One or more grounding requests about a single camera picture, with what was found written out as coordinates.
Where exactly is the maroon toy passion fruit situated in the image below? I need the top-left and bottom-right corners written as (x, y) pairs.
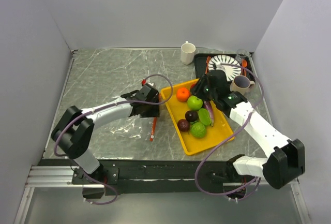
top-left (177, 119), bottom-right (190, 132)

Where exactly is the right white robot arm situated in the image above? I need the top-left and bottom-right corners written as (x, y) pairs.
top-left (191, 70), bottom-right (305, 189)

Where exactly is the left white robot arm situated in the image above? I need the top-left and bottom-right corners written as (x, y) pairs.
top-left (51, 83), bottom-right (160, 184)

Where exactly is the white ceramic mug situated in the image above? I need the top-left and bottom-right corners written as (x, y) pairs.
top-left (180, 41), bottom-right (196, 65)

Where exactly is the beige mug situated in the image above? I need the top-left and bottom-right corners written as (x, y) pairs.
top-left (230, 75), bottom-right (255, 95)

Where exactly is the clear glass cup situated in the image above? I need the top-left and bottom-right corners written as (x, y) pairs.
top-left (235, 49), bottom-right (248, 64)

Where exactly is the purple toy eggplant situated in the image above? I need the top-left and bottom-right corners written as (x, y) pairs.
top-left (203, 101), bottom-right (215, 126)

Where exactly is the yellow plastic tray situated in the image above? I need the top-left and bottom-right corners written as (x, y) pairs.
top-left (161, 79), bottom-right (233, 155)

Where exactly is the black serving tray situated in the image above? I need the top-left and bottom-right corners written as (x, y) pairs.
top-left (193, 53), bottom-right (255, 82)

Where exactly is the green toy starfruit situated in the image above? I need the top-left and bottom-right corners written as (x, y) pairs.
top-left (198, 108), bottom-right (212, 126)

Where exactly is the orange plastic fork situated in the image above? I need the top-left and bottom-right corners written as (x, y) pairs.
top-left (205, 56), bottom-right (211, 74)

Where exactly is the bumpy green toy fruit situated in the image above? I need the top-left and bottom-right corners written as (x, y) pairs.
top-left (190, 122), bottom-right (206, 139)

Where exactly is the dark purple toy plum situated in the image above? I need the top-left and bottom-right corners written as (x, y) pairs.
top-left (185, 110), bottom-right (199, 123)

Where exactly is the orange plastic spoon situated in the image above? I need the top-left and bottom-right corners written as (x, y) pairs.
top-left (242, 59), bottom-right (248, 77)

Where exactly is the orange toy tangerine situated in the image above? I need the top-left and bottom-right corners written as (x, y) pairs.
top-left (176, 87), bottom-right (191, 102)

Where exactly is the black base beam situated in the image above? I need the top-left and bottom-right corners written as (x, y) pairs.
top-left (39, 159), bottom-right (255, 199)

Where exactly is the striped white plate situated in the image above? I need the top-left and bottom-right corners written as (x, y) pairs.
top-left (208, 55), bottom-right (242, 82)

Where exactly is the aluminium rail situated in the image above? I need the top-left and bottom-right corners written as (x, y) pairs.
top-left (25, 166), bottom-right (103, 188)

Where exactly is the green toy apple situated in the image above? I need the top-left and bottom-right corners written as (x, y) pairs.
top-left (187, 96), bottom-right (203, 111)

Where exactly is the clear zip top bag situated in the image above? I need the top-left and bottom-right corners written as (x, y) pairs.
top-left (109, 116), bottom-right (159, 142)

